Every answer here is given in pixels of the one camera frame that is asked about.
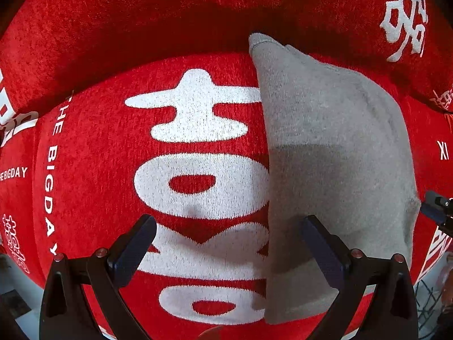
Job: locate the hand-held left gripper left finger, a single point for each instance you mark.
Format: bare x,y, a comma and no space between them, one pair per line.
136,251

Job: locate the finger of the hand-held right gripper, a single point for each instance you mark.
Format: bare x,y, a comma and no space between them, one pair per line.
433,206

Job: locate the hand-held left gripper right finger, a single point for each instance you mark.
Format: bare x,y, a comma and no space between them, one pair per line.
320,253

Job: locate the grey knit sweater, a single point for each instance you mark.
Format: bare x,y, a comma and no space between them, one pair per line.
329,131

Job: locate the red printed sofa cover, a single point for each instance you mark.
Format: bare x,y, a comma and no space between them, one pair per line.
106,148

